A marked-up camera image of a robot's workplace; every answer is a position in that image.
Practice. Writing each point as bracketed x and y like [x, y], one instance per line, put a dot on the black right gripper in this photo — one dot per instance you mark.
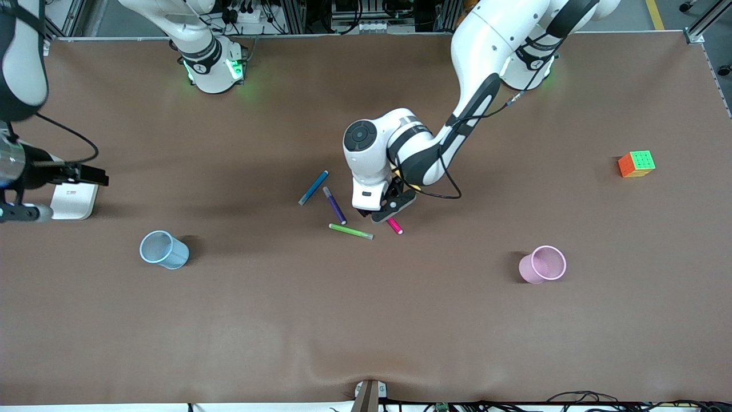
[41, 170]

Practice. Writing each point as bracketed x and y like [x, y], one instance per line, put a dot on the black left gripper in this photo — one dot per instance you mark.
[363, 213]

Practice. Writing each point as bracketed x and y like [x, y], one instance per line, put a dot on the pink marker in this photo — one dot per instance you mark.
[396, 228]

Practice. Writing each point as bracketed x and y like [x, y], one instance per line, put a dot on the blue marker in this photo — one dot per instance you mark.
[313, 187]

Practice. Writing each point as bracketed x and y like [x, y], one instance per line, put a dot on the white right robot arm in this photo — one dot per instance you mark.
[206, 57]

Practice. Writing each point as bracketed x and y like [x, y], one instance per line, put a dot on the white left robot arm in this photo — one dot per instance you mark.
[486, 46]

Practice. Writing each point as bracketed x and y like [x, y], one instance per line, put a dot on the white desk lamp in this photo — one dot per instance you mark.
[71, 203]

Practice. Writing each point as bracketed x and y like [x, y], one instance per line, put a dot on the green marker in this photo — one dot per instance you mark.
[350, 231]

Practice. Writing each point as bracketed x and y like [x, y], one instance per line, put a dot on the purple marker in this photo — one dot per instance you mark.
[334, 206]

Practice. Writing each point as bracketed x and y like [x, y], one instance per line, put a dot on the blue mesh cup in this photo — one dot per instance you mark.
[166, 252]

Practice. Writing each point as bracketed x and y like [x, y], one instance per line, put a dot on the pink mesh cup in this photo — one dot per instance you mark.
[540, 269]

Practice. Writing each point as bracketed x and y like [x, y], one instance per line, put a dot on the white power strip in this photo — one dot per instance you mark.
[246, 14]

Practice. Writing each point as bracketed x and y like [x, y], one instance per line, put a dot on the multicoloured puzzle cube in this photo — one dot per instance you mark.
[639, 162]

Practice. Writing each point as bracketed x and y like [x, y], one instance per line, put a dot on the metal table edge bracket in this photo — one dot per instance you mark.
[369, 397]

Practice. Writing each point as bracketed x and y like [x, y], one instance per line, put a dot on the aluminium frame profile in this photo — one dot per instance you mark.
[706, 20]

